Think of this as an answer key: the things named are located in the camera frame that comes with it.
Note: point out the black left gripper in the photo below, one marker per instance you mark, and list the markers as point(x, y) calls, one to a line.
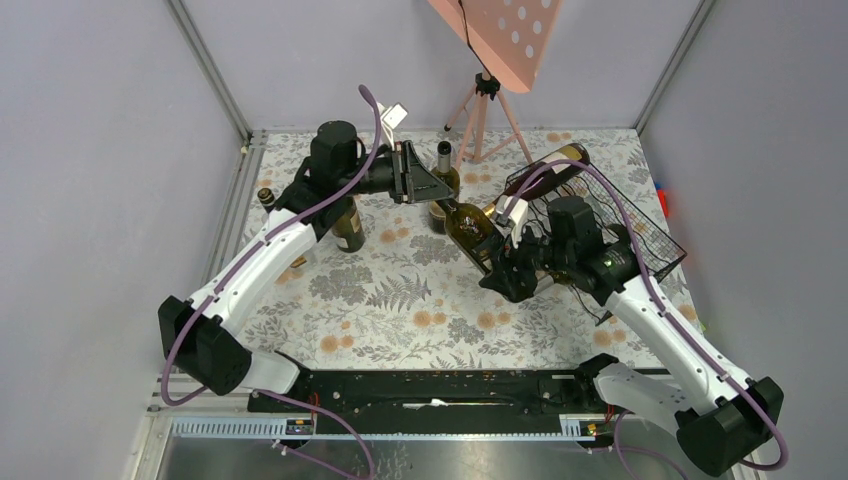
point(419, 182)

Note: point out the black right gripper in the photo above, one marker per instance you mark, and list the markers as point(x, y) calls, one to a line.
point(506, 257)

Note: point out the green wine bottle grey cap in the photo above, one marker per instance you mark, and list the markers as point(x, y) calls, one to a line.
point(472, 231)

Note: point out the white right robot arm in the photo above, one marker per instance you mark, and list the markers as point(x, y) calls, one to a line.
point(717, 412)

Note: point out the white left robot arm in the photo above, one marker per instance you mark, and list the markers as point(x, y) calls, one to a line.
point(199, 334)

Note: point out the green wine bottle brown label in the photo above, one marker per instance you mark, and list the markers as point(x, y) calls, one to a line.
point(445, 171)

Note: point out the olive wine bottle black cap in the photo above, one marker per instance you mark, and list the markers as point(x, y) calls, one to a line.
point(348, 230)

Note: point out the clear liquor bottle black cap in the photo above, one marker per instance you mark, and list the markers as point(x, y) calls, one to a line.
point(267, 200)

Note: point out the pink music stand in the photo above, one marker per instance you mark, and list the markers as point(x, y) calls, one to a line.
point(509, 40)

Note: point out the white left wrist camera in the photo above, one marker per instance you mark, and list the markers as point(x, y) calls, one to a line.
point(390, 118)

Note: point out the black wire wine rack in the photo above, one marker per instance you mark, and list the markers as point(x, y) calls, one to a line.
point(595, 239)

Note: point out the grey slotted cable duct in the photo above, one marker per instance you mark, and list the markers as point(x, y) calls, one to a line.
point(414, 428)

